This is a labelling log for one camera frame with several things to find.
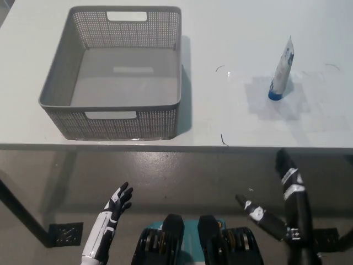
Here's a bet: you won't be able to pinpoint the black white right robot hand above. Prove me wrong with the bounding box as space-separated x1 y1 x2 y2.
235 149 314 245

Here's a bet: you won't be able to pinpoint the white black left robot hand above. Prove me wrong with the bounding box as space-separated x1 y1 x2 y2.
81 181 135 263

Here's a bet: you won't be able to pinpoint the white shampoo tube blue cap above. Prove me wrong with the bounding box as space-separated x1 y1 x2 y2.
268 35 296 101

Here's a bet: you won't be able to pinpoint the black table foot plate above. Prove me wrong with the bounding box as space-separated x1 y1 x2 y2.
48 221 84 247
313 227 340 252

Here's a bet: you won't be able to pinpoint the black metal table leg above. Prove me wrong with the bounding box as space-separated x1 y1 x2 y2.
0 178 55 248
338 225 353 244

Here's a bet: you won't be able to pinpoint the black robot leg units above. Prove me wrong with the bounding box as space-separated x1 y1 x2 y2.
130 214 266 265

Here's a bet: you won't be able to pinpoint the grey perforated plastic basket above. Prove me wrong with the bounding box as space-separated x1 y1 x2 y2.
38 6 183 141

